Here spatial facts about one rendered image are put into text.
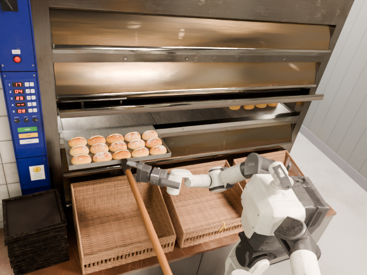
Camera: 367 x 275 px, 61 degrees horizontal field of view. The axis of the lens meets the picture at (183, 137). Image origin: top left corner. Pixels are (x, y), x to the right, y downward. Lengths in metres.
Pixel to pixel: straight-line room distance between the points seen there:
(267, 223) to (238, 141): 1.17
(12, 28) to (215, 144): 1.46
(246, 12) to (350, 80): 2.72
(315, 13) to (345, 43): 2.30
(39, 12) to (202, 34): 0.83
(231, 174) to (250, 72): 0.79
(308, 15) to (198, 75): 0.81
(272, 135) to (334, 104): 2.13
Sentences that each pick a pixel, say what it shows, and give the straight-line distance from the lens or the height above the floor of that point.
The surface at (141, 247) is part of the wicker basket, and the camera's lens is 1.93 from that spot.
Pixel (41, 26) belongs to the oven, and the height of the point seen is 1.80.
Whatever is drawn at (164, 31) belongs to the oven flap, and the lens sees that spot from 1.74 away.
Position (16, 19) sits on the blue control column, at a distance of 1.58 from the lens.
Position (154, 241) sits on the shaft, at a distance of 1.31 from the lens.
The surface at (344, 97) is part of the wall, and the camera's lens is 4.51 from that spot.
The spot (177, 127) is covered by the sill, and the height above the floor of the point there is 1.18.
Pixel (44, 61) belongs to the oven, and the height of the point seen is 1.64.
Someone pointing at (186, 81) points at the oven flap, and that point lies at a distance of 1.90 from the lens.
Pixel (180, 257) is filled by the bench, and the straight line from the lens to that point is 2.07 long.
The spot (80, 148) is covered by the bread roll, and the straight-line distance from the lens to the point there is 1.72.
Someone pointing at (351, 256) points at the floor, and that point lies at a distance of 3.46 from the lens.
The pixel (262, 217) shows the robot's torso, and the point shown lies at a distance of 1.33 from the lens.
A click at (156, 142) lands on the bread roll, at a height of 1.22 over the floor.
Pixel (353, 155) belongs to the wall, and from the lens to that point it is 4.46.
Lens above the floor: 2.25
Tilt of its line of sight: 33 degrees down
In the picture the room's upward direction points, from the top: 10 degrees clockwise
